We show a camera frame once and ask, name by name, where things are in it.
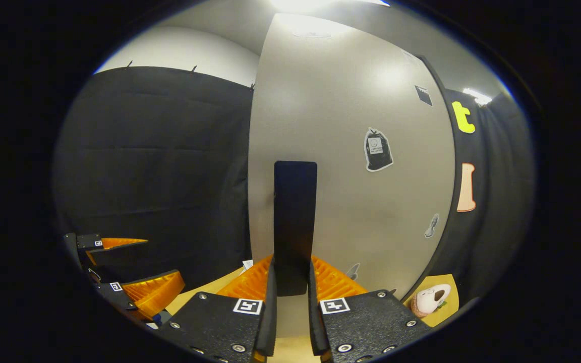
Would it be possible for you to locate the white pink plush toy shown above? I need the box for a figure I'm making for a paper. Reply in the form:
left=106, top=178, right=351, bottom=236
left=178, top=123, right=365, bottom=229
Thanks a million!
left=411, top=283, right=451, bottom=318

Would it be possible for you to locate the white cabinet door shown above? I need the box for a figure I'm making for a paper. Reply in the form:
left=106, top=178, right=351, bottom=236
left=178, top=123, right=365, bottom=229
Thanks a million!
left=248, top=13, right=456, bottom=303

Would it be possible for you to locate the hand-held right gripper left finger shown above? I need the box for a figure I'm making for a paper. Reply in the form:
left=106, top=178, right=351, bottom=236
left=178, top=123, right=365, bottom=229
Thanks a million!
left=157, top=255, right=278, bottom=363

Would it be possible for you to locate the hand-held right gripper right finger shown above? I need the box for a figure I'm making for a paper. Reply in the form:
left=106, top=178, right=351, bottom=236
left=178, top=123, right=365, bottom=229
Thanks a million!
left=307, top=255, right=432, bottom=363

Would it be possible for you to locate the large ceiling light panel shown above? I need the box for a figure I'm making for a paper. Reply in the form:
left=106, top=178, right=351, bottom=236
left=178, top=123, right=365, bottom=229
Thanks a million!
left=270, top=0, right=389, bottom=13

